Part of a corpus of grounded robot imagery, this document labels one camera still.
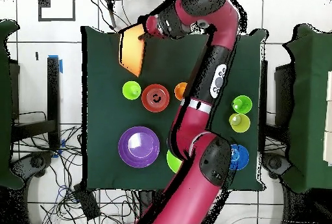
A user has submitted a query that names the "lime green cup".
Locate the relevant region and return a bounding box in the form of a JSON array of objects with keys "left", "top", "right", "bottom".
[{"left": 122, "top": 81, "right": 142, "bottom": 101}]

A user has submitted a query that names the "purple bowl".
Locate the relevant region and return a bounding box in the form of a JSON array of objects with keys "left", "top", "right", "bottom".
[{"left": 118, "top": 125, "right": 161, "bottom": 169}]

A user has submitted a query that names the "yellow cup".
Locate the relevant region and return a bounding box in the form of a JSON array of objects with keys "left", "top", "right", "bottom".
[{"left": 228, "top": 113, "right": 252, "bottom": 134}]

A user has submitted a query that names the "light green bowl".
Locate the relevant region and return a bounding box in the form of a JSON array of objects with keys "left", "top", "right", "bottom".
[{"left": 166, "top": 149, "right": 184, "bottom": 174}]

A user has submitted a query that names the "black metal stand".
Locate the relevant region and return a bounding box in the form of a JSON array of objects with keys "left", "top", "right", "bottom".
[{"left": 11, "top": 56, "right": 61, "bottom": 152}]

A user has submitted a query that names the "black square frame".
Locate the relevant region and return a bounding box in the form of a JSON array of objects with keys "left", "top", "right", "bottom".
[{"left": 38, "top": 0, "right": 77, "bottom": 23}]

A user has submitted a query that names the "tangle of cables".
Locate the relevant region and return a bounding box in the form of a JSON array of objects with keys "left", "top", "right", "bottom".
[{"left": 12, "top": 110, "right": 141, "bottom": 224}]

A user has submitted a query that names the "dark green table cloth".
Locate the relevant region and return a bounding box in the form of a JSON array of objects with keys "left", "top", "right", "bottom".
[{"left": 81, "top": 25, "right": 268, "bottom": 192}]

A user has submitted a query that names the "dark office chair base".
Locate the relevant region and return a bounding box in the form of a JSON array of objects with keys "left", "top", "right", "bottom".
[
  {"left": 11, "top": 150, "right": 54, "bottom": 179},
  {"left": 263, "top": 152, "right": 292, "bottom": 179}
]

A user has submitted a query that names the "blue tape strip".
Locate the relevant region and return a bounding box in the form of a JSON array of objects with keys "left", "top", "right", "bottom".
[
  {"left": 47, "top": 55, "right": 64, "bottom": 75},
  {"left": 52, "top": 138, "right": 66, "bottom": 159}
]

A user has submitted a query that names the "blue bowl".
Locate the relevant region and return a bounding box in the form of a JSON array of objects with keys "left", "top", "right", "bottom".
[{"left": 229, "top": 143, "right": 250, "bottom": 171}]

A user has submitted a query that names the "orange cup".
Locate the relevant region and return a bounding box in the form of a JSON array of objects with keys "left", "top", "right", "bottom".
[{"left": 174, "top": 82, "right": 188, "bottom": 101}]

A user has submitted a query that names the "large orange bowl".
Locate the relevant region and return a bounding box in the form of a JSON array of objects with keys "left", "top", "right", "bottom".
[{"left": 118, "top": 23, "right": 146, "bottom": 78}]

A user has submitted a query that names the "small red-orange bowl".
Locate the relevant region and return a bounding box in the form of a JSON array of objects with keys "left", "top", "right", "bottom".
[{"left": 141, "top": 83, "right": 171, "bottom": 114}]

